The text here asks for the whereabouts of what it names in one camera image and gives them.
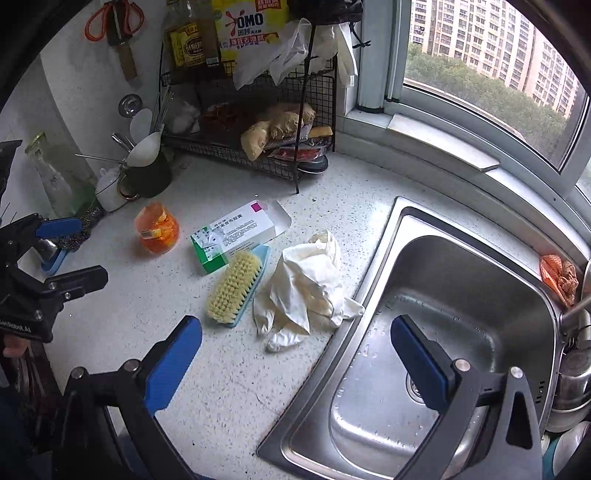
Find garlic bulbs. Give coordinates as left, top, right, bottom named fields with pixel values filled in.
left=168, top=99, right=202, bottom=136

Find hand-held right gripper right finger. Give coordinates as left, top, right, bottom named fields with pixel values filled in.
left=390, top=315, right=541, bottom=480

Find white ceramic lidded pot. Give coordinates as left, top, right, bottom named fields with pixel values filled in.
left=95, top=167, right=133, bottom=213

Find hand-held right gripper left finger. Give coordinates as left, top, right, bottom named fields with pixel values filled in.
left=51, top=315, right=203, bottom=480

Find ginger root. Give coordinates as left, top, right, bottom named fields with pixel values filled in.
left=239, top=102, right=317, bottom=162

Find orange dish cloth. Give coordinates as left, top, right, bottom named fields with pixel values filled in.
left=540, top=253, right=579, bottom=308

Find orange handled scissors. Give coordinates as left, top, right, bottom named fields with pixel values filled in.
left=85, top=0, right=145, bottom=47

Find small steel teapot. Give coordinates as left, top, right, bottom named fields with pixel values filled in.
left=31, top=234, right=59, bottom=265

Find stainless steel pot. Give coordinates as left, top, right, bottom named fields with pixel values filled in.
left=549, top=346, right=591, bottom=435

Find person's left hand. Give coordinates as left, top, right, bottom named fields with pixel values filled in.
left=2, top=333, right=29, bottom=359

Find blue scrubbing brush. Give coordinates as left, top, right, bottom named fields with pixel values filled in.
left=206, top=244, right=271, bottom=329

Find dried red chillies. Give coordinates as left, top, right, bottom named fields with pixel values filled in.
left=200, top=103, right=246, bottom=136

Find stainless steel sink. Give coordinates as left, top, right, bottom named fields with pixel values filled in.
left=256, top=196, right=591, bottom=470

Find hanging white plastic gloves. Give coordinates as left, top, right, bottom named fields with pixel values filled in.
left=232, top=18, right=359, bottom=92

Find orange jelly cup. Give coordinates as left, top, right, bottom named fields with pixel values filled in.
left=133, top=201, right=180, bottom=255

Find white green medicine box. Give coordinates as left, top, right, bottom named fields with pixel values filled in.
left=190, top=199, right=293, bottom=276

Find empty glass bottle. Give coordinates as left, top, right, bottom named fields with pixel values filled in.
left=25, top=132, right=94, bottom=219

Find black plastic bag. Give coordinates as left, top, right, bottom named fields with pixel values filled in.
left=286, top=0, right=366, bottom=27

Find white rice spoon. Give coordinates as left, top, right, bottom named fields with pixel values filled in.
left=126, top=131, right=165, bottom=168
left=129, top=108, right=153, bottom=145

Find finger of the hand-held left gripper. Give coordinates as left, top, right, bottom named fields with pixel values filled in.
left=44, top=266, right=109, bottom=301
left=9, top=213, right=83, bottom=264

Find person's blue trousers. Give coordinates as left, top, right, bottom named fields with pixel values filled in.
left=0, top=382, right=63, bottom=480

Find steel kitchen faucet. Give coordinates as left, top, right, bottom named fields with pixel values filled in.
left=560, top=262, right=591, bottom=348

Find black wire rack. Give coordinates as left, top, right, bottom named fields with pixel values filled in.
left=159, top=22, right=339, bottom=195

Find steel wool scrubber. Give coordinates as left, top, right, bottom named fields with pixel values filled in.
left=59, top=205, right=105, bottom=253

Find dark sauce bottle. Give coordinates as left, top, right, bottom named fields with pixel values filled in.
left=203, top=0, right=223, bottom=70

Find yellow OMO detergent bag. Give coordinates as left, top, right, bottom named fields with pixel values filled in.
left=212, top=0, right=290, bottom=78

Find blue plastic dish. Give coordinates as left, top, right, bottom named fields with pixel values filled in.
left=40, top=248, right=71, bottom=276

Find white framed window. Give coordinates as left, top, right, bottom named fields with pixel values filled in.
left=336, top=0, right=591, bottom=205

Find wooden handled knife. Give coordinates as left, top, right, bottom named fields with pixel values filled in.
left=107, top=0, right=140, bottom=85

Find white rubber gloves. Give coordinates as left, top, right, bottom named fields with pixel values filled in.
left=252, top=229, right=366, bottom=354

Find bundle of metal chopsticks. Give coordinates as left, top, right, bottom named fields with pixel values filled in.
left=150, top=90, right=175, bottom=139

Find seasoning packets pile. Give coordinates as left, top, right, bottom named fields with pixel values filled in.
left=265, top=124, right=334, bottom=174

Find dark utensil cup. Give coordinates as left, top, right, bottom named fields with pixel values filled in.
left=122, top=154, right=174, bottom=199

